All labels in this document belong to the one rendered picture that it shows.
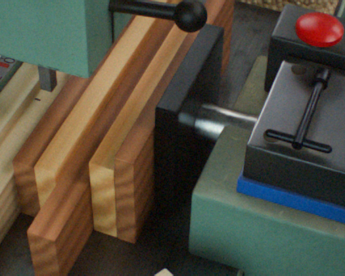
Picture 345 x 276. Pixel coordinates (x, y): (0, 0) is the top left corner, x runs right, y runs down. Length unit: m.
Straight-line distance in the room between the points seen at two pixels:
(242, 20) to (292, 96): 0.23
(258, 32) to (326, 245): 0.26
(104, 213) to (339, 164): 0.16
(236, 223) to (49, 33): 0.16
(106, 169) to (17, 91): 0.11
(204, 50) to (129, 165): 0.10
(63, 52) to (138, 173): 0.09
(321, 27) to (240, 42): 0.19
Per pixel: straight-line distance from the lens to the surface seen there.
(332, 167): 0.46
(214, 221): 0.50
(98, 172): 0.50
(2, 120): 0.55
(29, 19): 0.49
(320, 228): 0.48
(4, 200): 0.53
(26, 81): 0.58
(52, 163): 0.51
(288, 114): 0.48
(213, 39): 0.54
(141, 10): 0.49
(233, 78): 0.65
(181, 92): 0.50
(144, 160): 0.50
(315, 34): 0.50
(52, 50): 0.49
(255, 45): 0.69
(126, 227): 0.53
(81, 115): 0.54
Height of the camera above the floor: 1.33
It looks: 46 degrees down
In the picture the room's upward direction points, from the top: 2 degrees clockwise
